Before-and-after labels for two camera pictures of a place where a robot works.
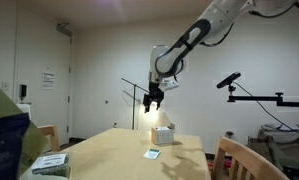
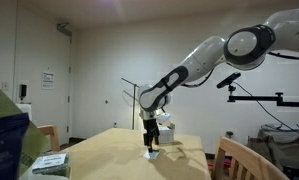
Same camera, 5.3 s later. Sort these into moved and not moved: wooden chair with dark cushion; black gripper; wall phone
Moved: black gripper
Not moved: wall phone; wooden chair with dark cushion
